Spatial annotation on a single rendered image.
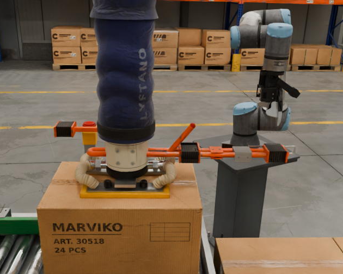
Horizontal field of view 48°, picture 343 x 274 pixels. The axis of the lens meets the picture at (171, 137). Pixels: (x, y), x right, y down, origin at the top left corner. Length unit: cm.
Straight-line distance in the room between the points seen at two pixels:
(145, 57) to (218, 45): 753
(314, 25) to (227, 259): 959
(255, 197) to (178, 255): 117
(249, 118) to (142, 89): 113
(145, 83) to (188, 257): 69
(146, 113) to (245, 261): 85
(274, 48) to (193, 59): 735
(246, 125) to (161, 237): 113
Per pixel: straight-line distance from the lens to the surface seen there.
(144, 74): 138
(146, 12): 135
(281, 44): 147
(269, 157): 159
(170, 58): 865
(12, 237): 209
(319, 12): 1107
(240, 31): 160
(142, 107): 141
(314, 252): 203
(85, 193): 150
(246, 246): 197
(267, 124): 239
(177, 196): 149
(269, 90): 150
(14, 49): 1017
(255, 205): 265
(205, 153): 153
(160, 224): 146
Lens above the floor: 169
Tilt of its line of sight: 21 degrees down
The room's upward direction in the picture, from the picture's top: 2 degrees clockwise
